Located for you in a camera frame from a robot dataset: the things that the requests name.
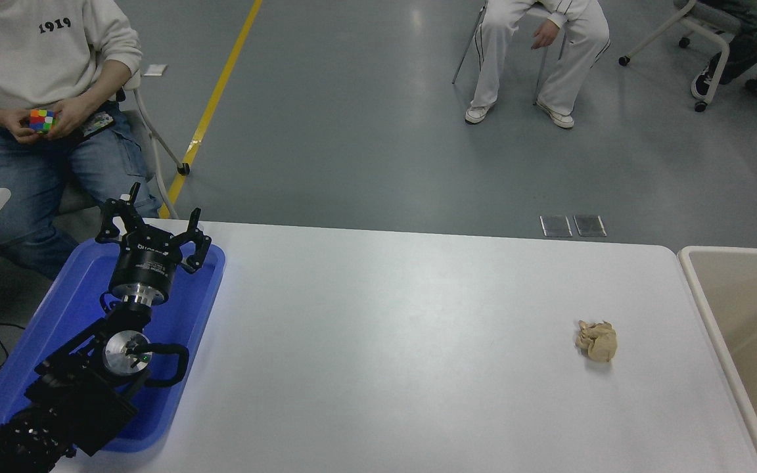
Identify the crumpled tan paper ball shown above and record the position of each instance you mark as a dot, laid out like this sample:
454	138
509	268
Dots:
598	341

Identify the colourful puzzle cube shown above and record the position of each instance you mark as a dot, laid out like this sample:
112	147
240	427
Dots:
42	120

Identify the person's right hand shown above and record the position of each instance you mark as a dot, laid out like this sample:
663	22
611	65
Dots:
16	125

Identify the phone with patterned case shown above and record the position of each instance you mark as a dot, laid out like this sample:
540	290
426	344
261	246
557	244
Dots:
99	123

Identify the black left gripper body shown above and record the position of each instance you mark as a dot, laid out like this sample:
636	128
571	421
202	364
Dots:
146	266

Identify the person's left forearm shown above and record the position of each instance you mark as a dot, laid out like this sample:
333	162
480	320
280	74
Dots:
108	85

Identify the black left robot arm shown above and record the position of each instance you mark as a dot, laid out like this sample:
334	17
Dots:
83	397

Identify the white wheeled chair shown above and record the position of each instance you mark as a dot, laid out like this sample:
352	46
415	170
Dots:
648	39

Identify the blue plastic tray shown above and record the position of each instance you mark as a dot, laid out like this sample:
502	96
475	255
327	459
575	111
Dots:
69	309

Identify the person's left hand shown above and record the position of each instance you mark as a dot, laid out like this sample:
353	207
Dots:
75	115
547	36

